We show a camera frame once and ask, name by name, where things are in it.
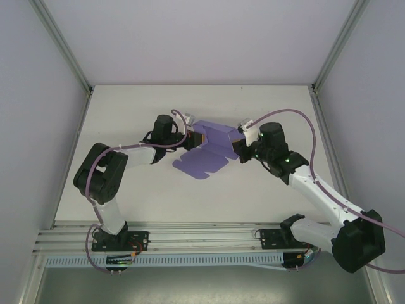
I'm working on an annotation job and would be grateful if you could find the slotted white cable duct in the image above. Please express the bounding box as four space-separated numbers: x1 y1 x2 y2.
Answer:
46 251 287 270

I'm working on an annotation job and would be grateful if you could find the purple paper box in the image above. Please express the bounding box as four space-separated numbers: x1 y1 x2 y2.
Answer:
172 119 244 181

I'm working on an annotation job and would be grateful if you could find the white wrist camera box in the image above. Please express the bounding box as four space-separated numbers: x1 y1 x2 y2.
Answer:
237 117 263 147
175 112 196 130

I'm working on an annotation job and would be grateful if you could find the aluminium table side rail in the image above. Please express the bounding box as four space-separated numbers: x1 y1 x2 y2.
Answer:
309 90 352 203
50 90 93 229

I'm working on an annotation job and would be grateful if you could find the grey metal panel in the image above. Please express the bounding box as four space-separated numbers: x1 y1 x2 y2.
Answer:
37 267 377 304

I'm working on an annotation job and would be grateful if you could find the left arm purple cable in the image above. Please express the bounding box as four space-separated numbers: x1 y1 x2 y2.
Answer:
85 109 190 275

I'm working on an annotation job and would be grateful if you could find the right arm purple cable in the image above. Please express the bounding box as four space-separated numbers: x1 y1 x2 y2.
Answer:
243 108 405 273

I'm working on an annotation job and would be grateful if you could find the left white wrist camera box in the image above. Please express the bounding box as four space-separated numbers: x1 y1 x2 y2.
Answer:
175 112 196 130

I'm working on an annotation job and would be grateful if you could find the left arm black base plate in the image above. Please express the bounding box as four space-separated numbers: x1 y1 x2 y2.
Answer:
91 231 150 253

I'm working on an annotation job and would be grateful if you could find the black controller box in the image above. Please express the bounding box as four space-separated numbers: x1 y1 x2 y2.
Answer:
106 255 132 273
282 252 309 272

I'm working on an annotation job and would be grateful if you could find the aluminium mounting rail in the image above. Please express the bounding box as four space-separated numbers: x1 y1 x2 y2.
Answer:
31 221 377 254

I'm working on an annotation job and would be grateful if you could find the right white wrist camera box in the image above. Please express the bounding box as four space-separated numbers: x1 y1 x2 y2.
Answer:
237 117 263 147

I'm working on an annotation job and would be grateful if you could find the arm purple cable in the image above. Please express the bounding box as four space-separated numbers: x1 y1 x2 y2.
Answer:
85 109 190 275
243 108 405 273

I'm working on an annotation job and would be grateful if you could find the aluminium frame post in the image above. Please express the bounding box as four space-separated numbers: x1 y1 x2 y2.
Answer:
311 0 371 93
30 0 94 96

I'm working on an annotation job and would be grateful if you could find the aluminium frame leg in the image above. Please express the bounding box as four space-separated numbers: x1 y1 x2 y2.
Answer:
18 253 45 304
360 265 390 304

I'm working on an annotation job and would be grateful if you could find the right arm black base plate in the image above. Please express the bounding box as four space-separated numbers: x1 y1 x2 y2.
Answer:
259 228 317 251

